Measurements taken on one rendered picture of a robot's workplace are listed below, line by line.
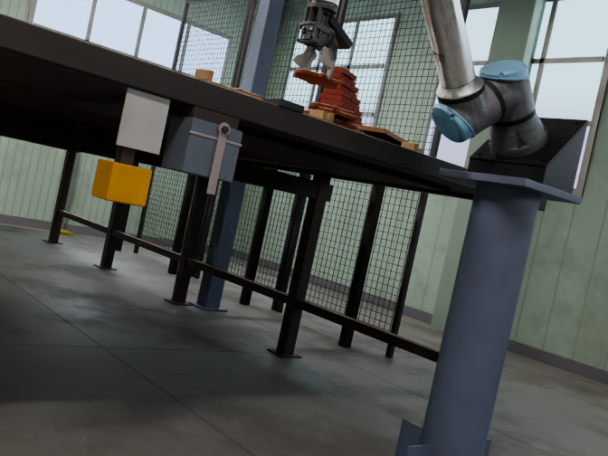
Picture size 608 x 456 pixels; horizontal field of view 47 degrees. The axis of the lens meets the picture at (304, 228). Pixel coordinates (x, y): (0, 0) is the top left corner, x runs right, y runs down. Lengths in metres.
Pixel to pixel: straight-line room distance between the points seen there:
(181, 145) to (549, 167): 0.91
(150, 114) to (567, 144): 1.05
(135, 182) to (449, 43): 0.77
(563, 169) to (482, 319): 0.44
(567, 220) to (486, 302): 3.24
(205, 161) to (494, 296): 0.81
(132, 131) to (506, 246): 0.97
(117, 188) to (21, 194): 5.21
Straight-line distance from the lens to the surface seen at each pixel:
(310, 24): 1.99
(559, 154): 1.88
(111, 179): 1.45
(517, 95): 1.83
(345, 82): 3.00
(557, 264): 5.05
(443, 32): 1.67
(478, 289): 1.85
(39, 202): 6.71
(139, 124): 1.50
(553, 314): 5.04
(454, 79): 1.72
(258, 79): 4.06
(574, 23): 5.43
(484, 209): 1.86
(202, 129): 1.54
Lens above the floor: 0.69
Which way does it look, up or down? 2 degrees down
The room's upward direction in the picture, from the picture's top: 12 degrees clockwise
